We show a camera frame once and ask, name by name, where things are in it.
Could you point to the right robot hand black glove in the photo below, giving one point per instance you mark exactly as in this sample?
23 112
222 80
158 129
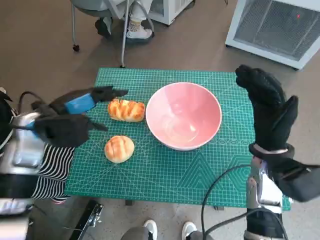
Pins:
270 112

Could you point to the left robot hand blue tape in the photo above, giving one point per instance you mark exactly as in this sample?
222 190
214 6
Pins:
80 103

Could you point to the long braided toy bread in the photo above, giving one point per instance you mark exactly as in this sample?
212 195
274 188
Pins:
126 110

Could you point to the round toy bread bun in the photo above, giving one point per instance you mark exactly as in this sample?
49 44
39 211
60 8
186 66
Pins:
119 149

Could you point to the pink bowl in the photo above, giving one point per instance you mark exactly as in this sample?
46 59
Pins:
185 117

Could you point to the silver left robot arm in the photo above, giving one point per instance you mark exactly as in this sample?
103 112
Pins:
25 150

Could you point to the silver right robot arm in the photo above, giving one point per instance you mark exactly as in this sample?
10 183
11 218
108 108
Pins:
265 187

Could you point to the person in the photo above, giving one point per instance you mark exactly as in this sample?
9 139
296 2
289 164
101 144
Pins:
136 31
150 227
55 165

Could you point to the white cabinet with mesh panel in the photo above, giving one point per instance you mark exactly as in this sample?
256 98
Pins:
272 27

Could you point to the silver metal pole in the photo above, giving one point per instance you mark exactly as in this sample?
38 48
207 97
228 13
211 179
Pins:
124 30

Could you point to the grey wheeled chair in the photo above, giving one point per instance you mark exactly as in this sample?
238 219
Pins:
87 6

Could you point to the green cutting mat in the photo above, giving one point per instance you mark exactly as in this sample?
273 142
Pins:
160 175

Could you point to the black table clip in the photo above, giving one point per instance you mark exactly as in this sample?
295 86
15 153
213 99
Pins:
128 202

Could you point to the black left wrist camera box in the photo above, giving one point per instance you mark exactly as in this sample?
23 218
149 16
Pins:
62 131

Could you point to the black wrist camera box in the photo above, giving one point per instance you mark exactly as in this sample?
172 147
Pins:
300 180
62 131

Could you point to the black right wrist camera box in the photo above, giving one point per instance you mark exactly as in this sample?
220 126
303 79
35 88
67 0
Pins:
300 180

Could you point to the black metal bracket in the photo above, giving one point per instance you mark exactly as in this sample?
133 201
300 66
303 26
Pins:
85 222

